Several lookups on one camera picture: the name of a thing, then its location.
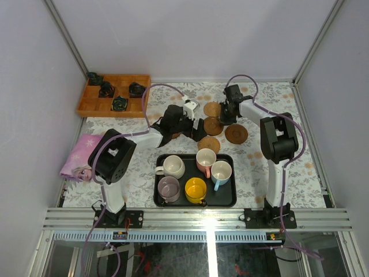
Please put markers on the left aluminium frame post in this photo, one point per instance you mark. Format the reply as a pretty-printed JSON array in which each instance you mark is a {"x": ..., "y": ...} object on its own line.
[{"x": 62, "y": 28}]

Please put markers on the pink mug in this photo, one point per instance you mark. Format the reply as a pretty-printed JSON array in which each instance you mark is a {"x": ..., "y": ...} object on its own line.
[{"x": 205, "y": 158}]

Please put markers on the aluminium frame post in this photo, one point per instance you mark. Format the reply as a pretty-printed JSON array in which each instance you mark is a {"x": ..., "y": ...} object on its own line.
[
  {"x": 62, "y": 28},
  {"x": 318, "y": 40}
]

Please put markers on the woven rattan coaster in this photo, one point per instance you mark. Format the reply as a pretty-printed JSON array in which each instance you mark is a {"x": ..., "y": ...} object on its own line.
[
  {"x": 209, "y": 142},
  {"x": 212, "y": 109}
]

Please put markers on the dark wooden coaster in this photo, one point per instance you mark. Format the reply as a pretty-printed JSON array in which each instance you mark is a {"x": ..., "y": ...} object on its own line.
[
  {"x": 236, "y": 134},
  {"x": 175, "y": 135},
  {"x": 212, "y": 126}
]

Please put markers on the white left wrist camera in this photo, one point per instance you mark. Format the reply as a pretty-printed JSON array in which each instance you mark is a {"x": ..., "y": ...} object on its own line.
[{"x": 189, "y": 107}]

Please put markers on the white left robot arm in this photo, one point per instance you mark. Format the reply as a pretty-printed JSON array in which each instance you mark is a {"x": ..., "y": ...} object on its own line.
[{"x": 111, "y": 157}]

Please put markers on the black green rolled item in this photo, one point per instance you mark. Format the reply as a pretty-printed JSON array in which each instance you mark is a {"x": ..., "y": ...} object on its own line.
[{"x": 119, "y": 104}]

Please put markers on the light blue mug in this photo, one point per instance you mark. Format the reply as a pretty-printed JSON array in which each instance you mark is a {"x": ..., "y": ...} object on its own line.
[{"x": 221, "y": 172}]

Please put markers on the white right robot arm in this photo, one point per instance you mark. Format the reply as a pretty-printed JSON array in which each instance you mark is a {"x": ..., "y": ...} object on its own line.
[{"x": 278, "y": 137}]

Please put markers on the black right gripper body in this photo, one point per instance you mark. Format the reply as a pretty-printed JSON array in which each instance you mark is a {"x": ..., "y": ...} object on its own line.
[{"x": 226, "y": 117}]

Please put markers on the black rolled item corner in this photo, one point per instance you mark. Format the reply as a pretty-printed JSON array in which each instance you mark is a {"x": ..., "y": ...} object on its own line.
[{"x": 93, "y": 76}]

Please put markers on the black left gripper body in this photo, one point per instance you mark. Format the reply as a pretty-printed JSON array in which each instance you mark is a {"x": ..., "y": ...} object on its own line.
[{"x": 188, "y": 127}]

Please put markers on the black rolled item right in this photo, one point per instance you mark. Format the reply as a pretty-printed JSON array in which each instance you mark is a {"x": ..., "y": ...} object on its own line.
[{"x": 136, "y": 90}]

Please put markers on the black serving tray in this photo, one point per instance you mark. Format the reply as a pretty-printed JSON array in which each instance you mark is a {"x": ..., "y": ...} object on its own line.
[{"x": 224, "y": 197}]

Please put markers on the yellow enamel mug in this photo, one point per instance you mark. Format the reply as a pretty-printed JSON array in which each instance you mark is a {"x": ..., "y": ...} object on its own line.
[{"x": 196, "y": 190}]

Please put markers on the right aluminium frame post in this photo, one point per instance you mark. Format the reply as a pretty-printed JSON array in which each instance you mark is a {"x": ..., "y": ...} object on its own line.
[{"x": 318, "y": 40}]

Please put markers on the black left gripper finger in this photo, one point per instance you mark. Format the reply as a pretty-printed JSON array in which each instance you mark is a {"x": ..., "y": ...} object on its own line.
[
  {"x": 196, "y": 129},
  {"x": 201, "y": 132}
]

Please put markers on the wooden compartment tray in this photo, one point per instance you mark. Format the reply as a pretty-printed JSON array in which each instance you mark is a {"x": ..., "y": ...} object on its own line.
[{"x": 93, "y": 105}]

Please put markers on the purple princess print cloth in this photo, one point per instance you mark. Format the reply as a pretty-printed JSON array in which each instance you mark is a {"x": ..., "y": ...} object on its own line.
[{"x": 76, "y": 167}]

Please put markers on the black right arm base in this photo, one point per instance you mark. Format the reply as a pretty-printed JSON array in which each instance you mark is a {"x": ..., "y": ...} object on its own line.
[{"x": 269, "y": 217}]

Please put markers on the lilac purple mug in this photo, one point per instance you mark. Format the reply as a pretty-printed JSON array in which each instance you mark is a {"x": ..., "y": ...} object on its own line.
[{"x": 169, "y": 189}]

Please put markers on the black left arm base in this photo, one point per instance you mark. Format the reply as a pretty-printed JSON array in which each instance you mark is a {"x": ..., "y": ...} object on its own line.
[{"x": 123, "y": 219}]

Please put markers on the cream white mug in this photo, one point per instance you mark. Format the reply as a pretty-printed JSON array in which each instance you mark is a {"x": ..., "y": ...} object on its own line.
[{"x": 173, "y": 166}]

